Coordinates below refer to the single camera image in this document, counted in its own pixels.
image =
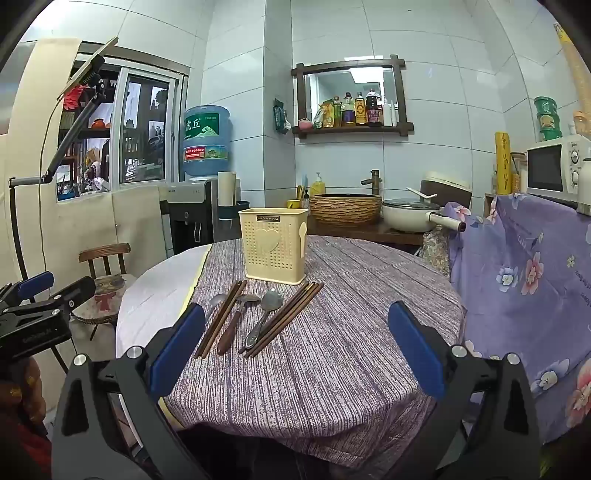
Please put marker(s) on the steel spoon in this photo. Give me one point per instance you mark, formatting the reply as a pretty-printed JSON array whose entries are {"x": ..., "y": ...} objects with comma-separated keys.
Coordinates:
[
  {"x": 217, "y": 302},
  {"x": 272, "y": 300}
]

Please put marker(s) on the brown white rice cooker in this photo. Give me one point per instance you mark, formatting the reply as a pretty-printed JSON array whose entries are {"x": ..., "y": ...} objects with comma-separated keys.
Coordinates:
[{"x": 450, "y": 194}]

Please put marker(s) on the white tablecloth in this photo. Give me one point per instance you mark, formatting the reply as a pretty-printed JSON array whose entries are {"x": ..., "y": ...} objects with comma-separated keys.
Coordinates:
[{"x": 152, "y": 290}]

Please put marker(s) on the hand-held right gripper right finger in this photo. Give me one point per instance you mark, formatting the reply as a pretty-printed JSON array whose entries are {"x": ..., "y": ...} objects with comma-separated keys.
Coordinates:
[{"x": 415, "y": 350}]

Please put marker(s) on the purple floral cloth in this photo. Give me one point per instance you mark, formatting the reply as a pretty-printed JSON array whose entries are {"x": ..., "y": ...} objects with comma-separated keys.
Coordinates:
[{"x": 521, "y": 286}]

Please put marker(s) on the purple striped tablecloth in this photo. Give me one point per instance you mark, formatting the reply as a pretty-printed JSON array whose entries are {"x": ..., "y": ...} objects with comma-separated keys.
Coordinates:
[{"x": 332, "y": 369}]

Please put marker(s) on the white rice paddle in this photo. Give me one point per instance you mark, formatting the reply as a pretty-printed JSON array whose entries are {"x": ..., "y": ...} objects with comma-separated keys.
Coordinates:
[{"x": 422, "y": 194}]

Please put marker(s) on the cream plastic utensil holder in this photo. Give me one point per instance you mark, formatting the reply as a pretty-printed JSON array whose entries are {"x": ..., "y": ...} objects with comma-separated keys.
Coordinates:
[{"x": 272, "y": 249}]

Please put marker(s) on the water dispenser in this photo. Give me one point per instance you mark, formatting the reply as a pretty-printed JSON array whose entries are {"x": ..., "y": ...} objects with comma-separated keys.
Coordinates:
[{"x": 189, "y": 221}]

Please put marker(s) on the glass jar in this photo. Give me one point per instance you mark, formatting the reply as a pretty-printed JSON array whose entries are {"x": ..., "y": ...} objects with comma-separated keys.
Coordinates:
[{"x": 518, "y": 173}]

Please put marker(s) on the white pot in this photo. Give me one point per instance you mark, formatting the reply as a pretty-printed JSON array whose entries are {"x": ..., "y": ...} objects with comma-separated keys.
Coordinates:
[{"x": 406, "y": 219}]

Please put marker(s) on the large dark sauce bottle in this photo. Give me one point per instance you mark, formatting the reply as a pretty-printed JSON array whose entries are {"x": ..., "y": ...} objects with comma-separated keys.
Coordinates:
[{"x": 374, "y": 110}]

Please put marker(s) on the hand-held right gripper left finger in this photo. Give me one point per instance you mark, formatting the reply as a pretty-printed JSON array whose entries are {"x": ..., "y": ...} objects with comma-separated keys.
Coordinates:
[{"x": 178, "y": 355}]

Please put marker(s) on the woven basin sink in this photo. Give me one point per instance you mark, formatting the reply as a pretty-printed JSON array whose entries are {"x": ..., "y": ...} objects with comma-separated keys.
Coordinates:
[{"x": 345, "y": 210}]

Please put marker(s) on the red flower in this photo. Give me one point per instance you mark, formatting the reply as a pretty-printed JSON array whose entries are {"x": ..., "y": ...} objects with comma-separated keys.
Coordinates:
[{"x": 74, "y": 99}]

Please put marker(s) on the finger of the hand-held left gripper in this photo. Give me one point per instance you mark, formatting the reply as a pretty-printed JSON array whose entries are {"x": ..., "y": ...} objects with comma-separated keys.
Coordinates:
[
  {"x": 32, "y": 284},
  {"x": 74, "y": 293}
]

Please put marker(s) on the yellow mug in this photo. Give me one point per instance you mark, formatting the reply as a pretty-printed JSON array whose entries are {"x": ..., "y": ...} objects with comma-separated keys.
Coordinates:
[{"x": 293, "y": 204}]

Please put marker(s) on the bronze faucet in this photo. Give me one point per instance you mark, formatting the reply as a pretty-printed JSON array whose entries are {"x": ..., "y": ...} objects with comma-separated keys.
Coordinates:
[{"x": 374, "y": 177}]

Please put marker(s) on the green hanging packet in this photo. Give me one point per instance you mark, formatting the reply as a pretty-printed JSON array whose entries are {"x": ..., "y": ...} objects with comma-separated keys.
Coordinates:
[{"x": 280, "y": 115}]

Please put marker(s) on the yellow patterned roll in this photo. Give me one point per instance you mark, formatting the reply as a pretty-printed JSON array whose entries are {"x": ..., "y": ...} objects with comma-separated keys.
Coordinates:
[{"x": 502, "y": 164}]

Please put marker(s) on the pug print cushion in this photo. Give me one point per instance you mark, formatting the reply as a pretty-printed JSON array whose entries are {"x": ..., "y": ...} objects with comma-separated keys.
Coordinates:
[{"x": 106, "y": 295}]

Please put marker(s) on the pale yellow tall roll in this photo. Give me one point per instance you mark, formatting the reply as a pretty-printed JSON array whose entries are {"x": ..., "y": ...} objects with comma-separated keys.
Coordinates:
[{"x": 571, "y": 60}]

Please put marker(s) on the yellow oil bottle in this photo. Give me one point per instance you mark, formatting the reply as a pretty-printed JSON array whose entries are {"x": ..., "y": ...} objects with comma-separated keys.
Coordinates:
[{"x": 349, "y": 110}]

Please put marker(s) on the black tablet stand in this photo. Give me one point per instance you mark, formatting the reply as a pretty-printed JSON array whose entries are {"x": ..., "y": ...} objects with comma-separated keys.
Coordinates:
[{"x": 69, "y": 138}]

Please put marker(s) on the person's left hand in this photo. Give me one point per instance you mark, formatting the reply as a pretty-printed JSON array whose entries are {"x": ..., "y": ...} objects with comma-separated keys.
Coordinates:
[{"x": 21, "y": 397}]

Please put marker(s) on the green paper tub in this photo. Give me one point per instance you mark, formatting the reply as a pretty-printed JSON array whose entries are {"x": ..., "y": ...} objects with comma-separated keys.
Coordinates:
[
  {"x": 550, "y": 134},
  {"x": 548, "y": 120},
  {"x": 545, "y": 105}
]

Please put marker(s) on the chopstick pair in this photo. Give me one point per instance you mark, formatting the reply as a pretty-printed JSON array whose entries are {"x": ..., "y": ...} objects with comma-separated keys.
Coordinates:
[{"x": 218, "y": 319}]

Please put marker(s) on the white pump bottle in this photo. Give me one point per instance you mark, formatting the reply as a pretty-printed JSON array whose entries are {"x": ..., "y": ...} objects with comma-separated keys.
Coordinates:
[{"x": 388, "y": 114}]

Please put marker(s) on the brown wooden chopstick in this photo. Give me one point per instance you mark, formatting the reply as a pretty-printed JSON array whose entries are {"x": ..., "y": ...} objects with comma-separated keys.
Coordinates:
[
  {"x": 295, "y": 314},
  {"x": 224, "y": 319},
  {"x": 290, "y": 314},
  {"x": 284, "y": 314}
]

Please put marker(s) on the tan flat tablet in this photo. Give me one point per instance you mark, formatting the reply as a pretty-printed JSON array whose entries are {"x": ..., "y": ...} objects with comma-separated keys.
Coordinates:
[{"x": 90, "y": 64}]

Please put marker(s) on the window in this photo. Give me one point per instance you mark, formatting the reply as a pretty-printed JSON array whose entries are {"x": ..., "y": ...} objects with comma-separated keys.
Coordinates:
[{"x": 138, "y": 138}]

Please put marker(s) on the pink bowl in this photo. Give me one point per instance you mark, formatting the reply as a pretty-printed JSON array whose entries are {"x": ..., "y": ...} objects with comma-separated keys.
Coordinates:
[{"x": 304, "y": 124}]

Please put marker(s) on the green bottle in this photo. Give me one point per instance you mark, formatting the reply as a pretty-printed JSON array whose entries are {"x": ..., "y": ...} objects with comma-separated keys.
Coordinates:
[{"x": 337, "y": 113}]

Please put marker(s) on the blue water jug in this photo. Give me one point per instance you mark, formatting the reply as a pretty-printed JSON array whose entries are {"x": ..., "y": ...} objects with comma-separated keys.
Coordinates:
[{"x": 205, "y": 138}]

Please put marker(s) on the white microwave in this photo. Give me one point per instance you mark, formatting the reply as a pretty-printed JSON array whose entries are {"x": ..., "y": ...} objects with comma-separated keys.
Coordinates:
[{"x": 545, "y": 170}]

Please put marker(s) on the wooden chair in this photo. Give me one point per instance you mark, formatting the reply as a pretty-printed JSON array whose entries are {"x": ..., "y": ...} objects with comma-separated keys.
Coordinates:
[{"x": 104, "y": 254}]

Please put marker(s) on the yellow soap bottle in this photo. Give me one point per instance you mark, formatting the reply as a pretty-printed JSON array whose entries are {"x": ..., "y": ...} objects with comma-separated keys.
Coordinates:
[{"x": 317, "y": 187}]

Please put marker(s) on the dark sauce bottle yellow label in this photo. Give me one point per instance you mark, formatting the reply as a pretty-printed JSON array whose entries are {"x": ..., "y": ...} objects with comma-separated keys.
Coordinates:
[{"x": 360, "y": 110}]

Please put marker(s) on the brown floral cloth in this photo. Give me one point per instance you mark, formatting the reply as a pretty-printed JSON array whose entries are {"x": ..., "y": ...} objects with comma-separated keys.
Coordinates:
[{"x": 436, "y": 251}]

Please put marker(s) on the pale yellow cloth strip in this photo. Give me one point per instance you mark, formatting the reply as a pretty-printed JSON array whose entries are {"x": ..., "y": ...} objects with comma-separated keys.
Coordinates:
[{"x": 198, "y": 277}]

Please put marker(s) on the yellow snack packet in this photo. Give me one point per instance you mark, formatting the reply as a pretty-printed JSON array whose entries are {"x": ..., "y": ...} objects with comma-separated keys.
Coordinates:
[{"x": 324, "y": 115}]

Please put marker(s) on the floral pump bottle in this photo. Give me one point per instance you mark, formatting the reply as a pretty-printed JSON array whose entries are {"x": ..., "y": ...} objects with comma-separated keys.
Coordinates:
[{"x": 306, "y": 199}]

